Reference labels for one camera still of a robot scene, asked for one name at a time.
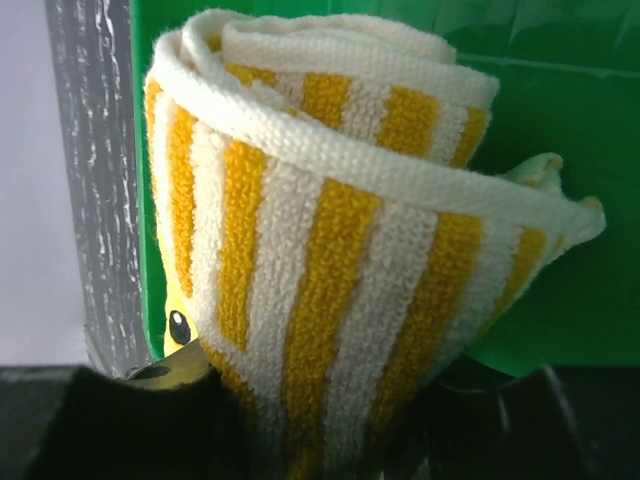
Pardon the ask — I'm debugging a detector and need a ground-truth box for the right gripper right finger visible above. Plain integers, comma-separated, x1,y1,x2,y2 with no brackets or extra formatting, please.
399,357,639,479

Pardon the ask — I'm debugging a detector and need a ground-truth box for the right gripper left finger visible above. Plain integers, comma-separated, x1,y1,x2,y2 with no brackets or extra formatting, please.
1,341,250,479

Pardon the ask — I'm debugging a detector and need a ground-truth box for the yellow towel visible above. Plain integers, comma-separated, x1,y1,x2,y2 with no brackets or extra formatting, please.
163,280,198,357

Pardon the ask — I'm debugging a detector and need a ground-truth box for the orange striped towel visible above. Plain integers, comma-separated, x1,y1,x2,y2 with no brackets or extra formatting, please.
144,8,606,479

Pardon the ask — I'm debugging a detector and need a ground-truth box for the green plastic bin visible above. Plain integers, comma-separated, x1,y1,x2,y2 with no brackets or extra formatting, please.
128,0,640,377

